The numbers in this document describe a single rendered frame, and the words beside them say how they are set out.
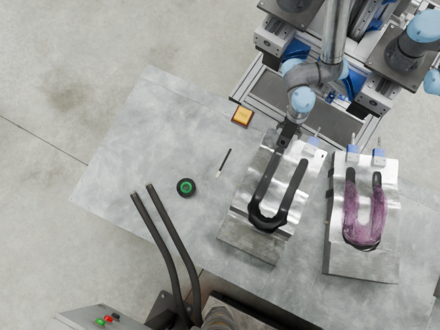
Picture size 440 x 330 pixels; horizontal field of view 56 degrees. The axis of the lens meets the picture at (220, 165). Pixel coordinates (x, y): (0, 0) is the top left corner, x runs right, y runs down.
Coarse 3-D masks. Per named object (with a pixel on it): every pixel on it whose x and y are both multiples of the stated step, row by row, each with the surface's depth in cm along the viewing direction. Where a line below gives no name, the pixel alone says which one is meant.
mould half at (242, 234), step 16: (272, 128) 171; (272, 144) 169; (304, 144) 169; (256, 160) 168; (288, 160) 168; (320, 160) 168; (256, 176) 166; (288, 176) 166; (304, 176) 166; (240, 192) 160; (272, 192) 163; (304, 192) 165; (240, 208) 158; (272, 208) 158; (224, 224) 164; (240, 224) 164; (288, 224) 157; (224, 240) 162; (240, 240) 162; (256, 240) 162; (272, 240) 162; (256, 256) 161; (272, 256) 161
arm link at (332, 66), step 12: (336, 0) 121; (348, 0) 122; (336, 12) 124; (348, 12) 125; (324, 24) 130; (336, 24) 127; (324, 36) 132; (336, 36) 130; (324, 48) 135; (336, 48) 133; (324, 60) 138; (336, 60) 136; (324, 72) 140; (336, 72) 140; (348, 72) 141
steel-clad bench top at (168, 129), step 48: (144, 96) 185; (192, 96) 185; (144, 144) 179; (192, 144) 179; (240, 144) 179; (96, 192) 174; (144, 192) 173; (432, 192) 173; (192, 240) 168; (288, 240) 168; (432, 240) 168; (288, 288) 163; (336, 288) 163; (384, 288) 163; (432, 288) 163
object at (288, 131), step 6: (288, 126) 152; (294, 126) 151; (282, 132) 153; (288, 132) 152; (294, 132) 152; (282, 138) 153; (288, 138) 152; (276, 144) 154; (282, 144) 153; (288, 144) 153
